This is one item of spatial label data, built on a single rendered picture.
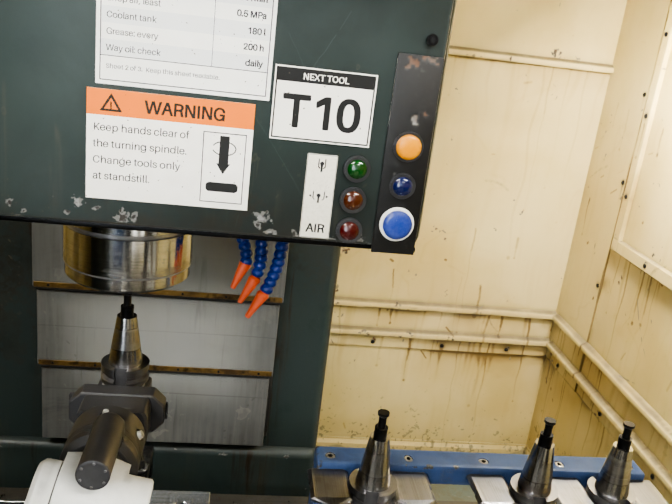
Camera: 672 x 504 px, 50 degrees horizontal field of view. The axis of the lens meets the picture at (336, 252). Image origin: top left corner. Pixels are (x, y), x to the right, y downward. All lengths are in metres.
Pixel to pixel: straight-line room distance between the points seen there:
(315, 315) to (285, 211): 0.80
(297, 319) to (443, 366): 0.63
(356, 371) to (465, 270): 0.40
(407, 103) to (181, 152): 0.22
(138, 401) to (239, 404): 0.61
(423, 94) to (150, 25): 0.26
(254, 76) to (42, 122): 0.20
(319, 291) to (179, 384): 0.34
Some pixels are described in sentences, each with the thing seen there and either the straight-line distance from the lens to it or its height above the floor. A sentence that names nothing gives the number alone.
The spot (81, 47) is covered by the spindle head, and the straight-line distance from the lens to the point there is 0.72.
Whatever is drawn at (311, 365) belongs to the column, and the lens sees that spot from 1.56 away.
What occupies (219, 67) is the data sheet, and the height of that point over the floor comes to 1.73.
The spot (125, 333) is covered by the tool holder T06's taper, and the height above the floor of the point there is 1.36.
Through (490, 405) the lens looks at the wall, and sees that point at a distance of 2.13.
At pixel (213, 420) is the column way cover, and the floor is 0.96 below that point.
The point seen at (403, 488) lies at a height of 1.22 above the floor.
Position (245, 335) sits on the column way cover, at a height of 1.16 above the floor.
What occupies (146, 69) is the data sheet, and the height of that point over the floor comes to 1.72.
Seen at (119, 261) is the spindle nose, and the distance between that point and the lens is 0.89.
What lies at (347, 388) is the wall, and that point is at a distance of 2.01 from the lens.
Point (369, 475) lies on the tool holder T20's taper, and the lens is 0.96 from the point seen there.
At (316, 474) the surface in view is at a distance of 1.00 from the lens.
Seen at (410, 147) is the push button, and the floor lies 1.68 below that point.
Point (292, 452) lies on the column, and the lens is 1.66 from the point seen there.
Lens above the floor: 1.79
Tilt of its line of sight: 18 degrees down
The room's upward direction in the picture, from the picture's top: 7 degrees clockwise
